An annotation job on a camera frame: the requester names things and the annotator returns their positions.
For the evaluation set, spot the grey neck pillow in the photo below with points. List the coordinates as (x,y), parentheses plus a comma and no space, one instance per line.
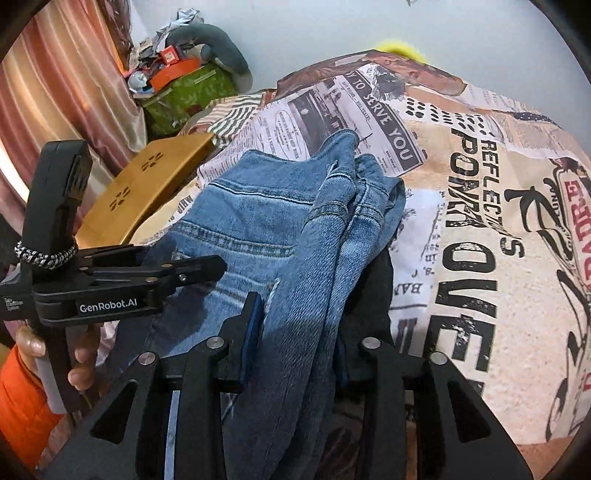
(231,50)

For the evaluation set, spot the yellow fuzzy cloth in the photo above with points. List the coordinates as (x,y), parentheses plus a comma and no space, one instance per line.
(401,46)

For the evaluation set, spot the green patterned box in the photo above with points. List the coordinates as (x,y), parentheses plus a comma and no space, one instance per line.
(184,97)

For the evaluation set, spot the small red box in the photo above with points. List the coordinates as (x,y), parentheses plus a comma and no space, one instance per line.
(169,55)

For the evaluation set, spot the wooden lap tray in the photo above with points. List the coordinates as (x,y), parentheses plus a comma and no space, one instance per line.
(152,184)

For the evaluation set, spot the black pants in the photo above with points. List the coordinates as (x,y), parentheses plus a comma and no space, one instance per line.
(374,300)

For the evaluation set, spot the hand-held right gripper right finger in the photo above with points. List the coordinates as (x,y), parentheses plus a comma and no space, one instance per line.
(383,369)

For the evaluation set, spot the person's left hand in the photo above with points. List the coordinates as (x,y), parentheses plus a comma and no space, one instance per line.
(85,355)

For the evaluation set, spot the blue denim pants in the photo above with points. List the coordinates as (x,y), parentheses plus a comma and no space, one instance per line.
(258,217)

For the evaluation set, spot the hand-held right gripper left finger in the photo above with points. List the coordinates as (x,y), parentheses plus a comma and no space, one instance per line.
(251,332)

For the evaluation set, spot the orange box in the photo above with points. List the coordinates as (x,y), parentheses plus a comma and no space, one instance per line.
(173,74)

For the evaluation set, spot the newspaper print blanket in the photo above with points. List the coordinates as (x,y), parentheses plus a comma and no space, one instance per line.
(461,161)

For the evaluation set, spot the silver crumpled wrapper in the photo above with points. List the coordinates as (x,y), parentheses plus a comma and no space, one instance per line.
(175,27)

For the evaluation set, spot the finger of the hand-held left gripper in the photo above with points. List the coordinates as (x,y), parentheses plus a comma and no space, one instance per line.
(194,272)
(115,253)

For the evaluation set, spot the pink curtain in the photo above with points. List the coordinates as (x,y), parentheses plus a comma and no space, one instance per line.
(69,92)

